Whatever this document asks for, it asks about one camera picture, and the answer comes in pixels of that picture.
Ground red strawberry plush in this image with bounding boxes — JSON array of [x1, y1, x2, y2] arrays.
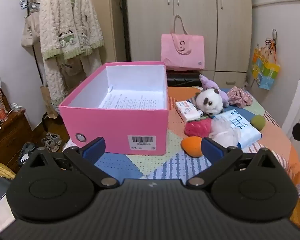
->
[[184, 116, 213, 138]]

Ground black clothes rack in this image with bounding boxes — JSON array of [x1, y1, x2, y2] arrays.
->
[[30, 0, 65, 133]]

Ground pink cardboard box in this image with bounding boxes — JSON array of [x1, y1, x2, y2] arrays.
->
[[58, 61, 169, 155]]

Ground brown paper bag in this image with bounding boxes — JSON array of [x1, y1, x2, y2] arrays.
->
[[40, 85, 60, 119]]

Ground woven basket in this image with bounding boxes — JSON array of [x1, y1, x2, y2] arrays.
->
[[0, 79, 11, 116]]

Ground white refrigerator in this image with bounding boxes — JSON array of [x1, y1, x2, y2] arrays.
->
[[250, 0, 300, 133]]

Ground pink floral cloth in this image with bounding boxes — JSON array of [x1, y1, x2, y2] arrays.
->
[[226, 86, 253, 109]]

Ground wooden cabinet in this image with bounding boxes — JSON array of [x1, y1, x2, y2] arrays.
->
[[0, 107, 33, 173]]

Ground blue wire hangers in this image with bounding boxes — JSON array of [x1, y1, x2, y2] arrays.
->
[[19, 0, 41, 12]]

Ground green soft ball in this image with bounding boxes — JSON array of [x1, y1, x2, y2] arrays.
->
[[250, 114, 266, 131]]

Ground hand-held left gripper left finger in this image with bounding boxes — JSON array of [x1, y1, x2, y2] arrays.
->
[[25, 137, 119, 189]]

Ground printed white paper sheet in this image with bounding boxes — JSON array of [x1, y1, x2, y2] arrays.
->
[[98, 87, 165, 110]]

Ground dark cloth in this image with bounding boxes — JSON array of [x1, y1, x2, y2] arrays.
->
[[17, 142, 41, 166]]

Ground white fleece jacket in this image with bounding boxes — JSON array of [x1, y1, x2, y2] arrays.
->
[[39, 0, 105, 61]]

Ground black suitcase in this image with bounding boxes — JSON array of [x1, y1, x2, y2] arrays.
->
[[166, 69, 203, 88]]

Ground beige canvas tote bag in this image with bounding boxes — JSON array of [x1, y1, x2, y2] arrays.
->
[[20, 0, 44, 47]]

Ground orange label drink bottle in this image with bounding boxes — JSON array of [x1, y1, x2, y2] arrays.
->
[[0, 96, 8, 122]]

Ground beige wardrobe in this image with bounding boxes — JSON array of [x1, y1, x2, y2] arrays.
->
[[100, 0, 253, 90]]

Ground white mesh bath pouf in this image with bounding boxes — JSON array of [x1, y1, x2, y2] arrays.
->
[[210, 116, 242, 147]]

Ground small wet wipes pack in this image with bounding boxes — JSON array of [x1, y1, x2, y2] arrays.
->
[[175, 100, 204, 124]]

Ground patchwork blanket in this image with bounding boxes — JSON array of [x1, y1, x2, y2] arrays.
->
[[94, 86, 300, 198]]

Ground colourful gift bag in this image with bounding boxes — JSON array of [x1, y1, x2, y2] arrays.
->
[[251, 29, 281, 91]]

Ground pink tote bag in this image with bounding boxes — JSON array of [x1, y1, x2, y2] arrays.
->
[[161, 15, 205, 72]]

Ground white plush cat toy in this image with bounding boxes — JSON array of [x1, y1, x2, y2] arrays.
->
[[195, 87, 224, 118]]

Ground yellow quilted cloth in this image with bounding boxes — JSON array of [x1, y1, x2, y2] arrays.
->
[[0, 159, 17, 205]]

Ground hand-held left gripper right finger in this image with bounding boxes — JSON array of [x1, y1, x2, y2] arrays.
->
[[186, 137, 282, 188]]

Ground large wet wipes pack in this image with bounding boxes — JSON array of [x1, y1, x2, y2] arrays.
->
[[214, 109, 262, 149]]

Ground purple plush toy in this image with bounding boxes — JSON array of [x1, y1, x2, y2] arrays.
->
[[199, 74, 230, 108]]

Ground orange soft sponge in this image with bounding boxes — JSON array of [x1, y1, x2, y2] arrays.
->
[[181, 136, 204, 158]]

